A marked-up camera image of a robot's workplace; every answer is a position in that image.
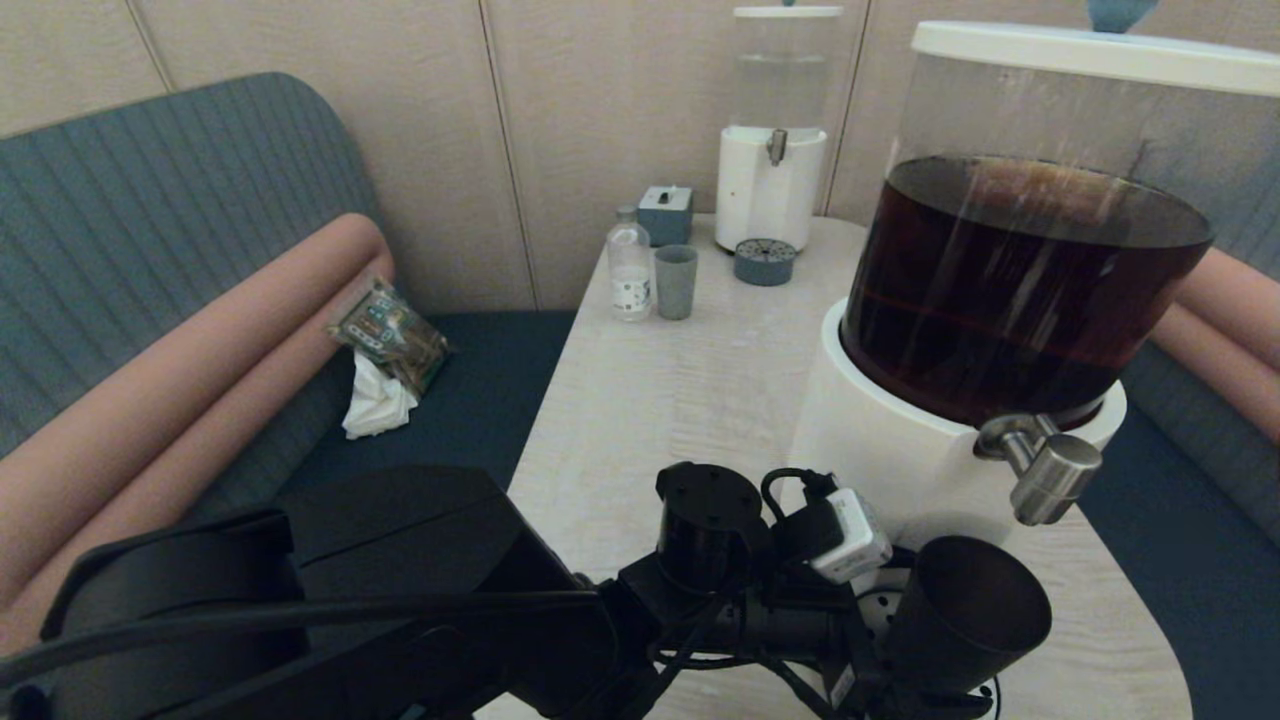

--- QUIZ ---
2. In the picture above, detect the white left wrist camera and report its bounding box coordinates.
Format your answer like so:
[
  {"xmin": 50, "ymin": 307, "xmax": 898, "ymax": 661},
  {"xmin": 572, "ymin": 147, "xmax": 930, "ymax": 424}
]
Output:
[{"xmin": 810, "ymin": 488, "xmax": 895, "ymax": 586}]

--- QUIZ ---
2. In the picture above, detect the small grey drip tray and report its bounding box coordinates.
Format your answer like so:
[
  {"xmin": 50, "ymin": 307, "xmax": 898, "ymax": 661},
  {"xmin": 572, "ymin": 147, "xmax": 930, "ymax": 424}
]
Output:
[{"xmin": 734, "ymin": 239, "xmax": 798, "ymax": 288}]

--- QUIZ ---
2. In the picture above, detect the white crumpled tissue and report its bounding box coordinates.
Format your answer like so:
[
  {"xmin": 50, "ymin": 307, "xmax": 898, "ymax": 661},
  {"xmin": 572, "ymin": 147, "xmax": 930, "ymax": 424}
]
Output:
[{"xmin": 341, "ymin": 351, "xmax": 419, "ymax": 440}]

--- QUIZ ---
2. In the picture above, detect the grey plastic cup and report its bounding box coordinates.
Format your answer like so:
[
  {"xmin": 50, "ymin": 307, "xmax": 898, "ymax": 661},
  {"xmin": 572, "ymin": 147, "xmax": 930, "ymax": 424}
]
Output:
[{"xmin": 655, "ymin": 245, "xmax": 700, "ymax": 322}]

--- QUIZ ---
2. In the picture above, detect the small clear water dispenser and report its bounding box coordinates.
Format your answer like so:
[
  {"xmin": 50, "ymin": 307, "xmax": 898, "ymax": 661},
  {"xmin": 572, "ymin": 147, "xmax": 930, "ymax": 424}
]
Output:
[{"xmin": 715, "ymin": 0, "xmax": 845, "ymax": 255}]

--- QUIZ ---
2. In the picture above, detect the green snack packet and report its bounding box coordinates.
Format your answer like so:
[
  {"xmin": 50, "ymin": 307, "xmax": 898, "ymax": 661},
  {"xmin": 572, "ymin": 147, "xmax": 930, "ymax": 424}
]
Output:
[{"xmin": 328, "ymin": 279, "xmax": 453, "ymax": 398}]

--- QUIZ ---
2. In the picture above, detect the black plastic cup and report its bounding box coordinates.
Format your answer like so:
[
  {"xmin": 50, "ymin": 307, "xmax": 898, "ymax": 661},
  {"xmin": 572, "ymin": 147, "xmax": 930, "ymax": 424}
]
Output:
[{"xmin": 880, "ymin": 536, "xmax": 1053, "ymax": 701}]

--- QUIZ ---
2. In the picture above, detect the clear plastic bottle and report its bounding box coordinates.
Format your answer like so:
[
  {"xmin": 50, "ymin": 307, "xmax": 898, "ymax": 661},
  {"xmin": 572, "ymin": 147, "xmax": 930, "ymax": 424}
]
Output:
[{"xmin": 606, "ymin": 206, "xmax": 654, "ymax": 322}]

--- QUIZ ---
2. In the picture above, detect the pink bolster cushion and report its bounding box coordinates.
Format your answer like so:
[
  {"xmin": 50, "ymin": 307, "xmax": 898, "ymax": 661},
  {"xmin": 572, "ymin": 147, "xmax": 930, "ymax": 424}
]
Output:
[
  {"xmin": 1150, "ymin": 305, "xmax": 1280, "ymax": 446},
  {"xmin": 0, "ymin": 257, "xmax": 396, "ymax": 661},
  {"xmin": 1178, "ymin": 248, "xmax": 1280, "ymax": 373},
  {"xmin": 0, "ymin": 213, "xmax": 389, "ymax": 601}
]

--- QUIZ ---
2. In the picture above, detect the grey tissue box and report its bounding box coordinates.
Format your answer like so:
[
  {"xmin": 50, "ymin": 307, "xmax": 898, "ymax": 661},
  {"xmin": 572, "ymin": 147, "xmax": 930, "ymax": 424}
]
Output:
[{"xmin": 637, "ymin": 185, "xmax": 695, "ymax": 248}]

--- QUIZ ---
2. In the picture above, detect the large silver dispenser tap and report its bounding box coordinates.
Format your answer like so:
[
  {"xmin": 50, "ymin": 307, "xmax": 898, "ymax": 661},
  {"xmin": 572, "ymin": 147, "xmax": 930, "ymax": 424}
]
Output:
[{"xmin": 975, "ymin": 415, "xmax": 1104, "ymax": 527}]

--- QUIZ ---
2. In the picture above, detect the black left wrist camera cable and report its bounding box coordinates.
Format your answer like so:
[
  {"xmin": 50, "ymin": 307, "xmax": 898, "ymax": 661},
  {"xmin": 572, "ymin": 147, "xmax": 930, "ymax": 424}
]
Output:
[{"xmin": 762, "ymin": 467, "xmax": 837, "ymax": 523}]

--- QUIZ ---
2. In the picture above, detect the large dark tea dispenser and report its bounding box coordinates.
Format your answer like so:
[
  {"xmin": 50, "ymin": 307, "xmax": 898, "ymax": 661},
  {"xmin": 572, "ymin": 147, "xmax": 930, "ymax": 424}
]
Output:
[{"xmin": 790, "ymin": 0, "xmax": 1280, "ymax": 566}]

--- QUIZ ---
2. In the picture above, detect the large grey perforated drip tray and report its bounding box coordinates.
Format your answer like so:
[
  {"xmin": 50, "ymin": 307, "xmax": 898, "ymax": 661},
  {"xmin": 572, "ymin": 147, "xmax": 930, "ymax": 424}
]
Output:
[{"xmin": 856, "ymin": 570, "xmax": 1002, "ymax": 720}]

